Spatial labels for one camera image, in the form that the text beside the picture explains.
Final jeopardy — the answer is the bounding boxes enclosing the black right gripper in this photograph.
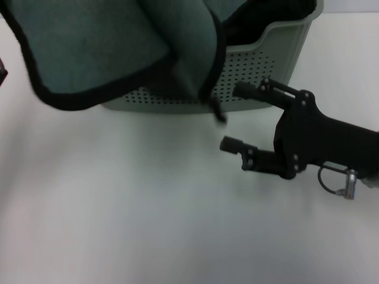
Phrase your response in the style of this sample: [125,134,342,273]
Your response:
[219,76,379,180]

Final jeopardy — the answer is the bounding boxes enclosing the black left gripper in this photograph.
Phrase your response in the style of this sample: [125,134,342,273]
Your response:
[0,57,9,86]

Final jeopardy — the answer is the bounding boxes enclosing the dark green black-trimmed towel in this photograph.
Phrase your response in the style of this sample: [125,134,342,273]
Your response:
[0,0,229,128]

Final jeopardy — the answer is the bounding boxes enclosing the sage green perforated storage box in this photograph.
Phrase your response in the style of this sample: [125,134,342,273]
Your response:
[100,0,323,116]

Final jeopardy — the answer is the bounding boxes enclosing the black cloth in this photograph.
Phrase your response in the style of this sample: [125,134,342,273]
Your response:
[223,0,314,48]

